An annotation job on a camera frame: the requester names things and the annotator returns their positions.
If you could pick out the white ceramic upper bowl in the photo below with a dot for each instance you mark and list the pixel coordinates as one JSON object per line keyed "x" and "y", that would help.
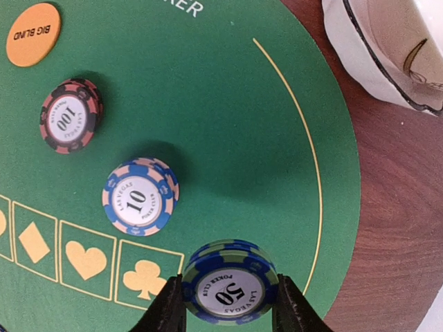
{"x": 404, "y": 39}

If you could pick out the green blue chip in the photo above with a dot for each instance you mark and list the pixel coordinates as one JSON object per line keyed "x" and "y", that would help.
{"x": 229, "y": 282}

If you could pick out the blue tan chip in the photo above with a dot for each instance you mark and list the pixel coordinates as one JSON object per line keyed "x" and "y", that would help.
{"x": 140, "y": 195}

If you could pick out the green round poker mat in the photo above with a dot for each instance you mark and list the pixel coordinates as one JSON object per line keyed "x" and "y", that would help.
{"x": 235, "y": 97}

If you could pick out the orange round blind button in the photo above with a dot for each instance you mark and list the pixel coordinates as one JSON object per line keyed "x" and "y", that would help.
{"x": 33, "y": 34}

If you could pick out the white ceramic bowl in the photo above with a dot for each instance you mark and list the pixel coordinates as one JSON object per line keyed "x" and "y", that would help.
{"x": 404, "y": 39}
{"x": 353, "y": 54}

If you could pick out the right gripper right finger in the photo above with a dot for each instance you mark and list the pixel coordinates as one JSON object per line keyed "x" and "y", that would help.
{"x": 293, "y": 313}

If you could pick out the orange black chip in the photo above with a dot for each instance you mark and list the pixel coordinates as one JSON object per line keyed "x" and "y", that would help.
{"x": 71, "y": 114}

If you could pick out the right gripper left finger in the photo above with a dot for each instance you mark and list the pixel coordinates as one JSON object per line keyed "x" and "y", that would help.
{"x": 167, "y": 313}

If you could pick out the white ceramic lower bowl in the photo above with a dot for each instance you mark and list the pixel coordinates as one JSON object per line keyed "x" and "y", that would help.
{"x": 353, "y": 54}

